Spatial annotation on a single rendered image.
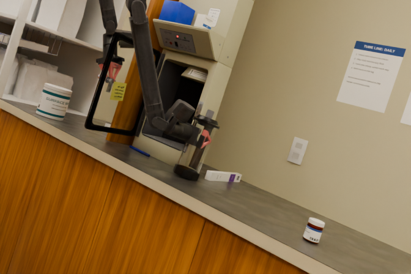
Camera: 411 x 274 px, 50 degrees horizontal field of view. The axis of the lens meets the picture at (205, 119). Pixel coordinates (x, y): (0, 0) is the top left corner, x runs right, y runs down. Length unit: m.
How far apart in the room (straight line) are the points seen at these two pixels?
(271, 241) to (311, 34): 1.15
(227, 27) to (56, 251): 1.14
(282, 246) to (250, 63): 1.20
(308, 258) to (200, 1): 1.19
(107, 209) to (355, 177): 1.01
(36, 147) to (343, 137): 1.35
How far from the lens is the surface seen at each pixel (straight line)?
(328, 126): 1.98
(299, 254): 1.22
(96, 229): 1.74
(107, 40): 1.88
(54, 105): 2.14
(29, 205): 2.09
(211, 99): 1.82
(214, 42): 1.76
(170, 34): 1.88
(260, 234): 1.26
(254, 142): 2.12
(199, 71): 1.88
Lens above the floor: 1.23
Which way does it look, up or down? 2 degrees down
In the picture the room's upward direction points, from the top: 18 degrees clockwise
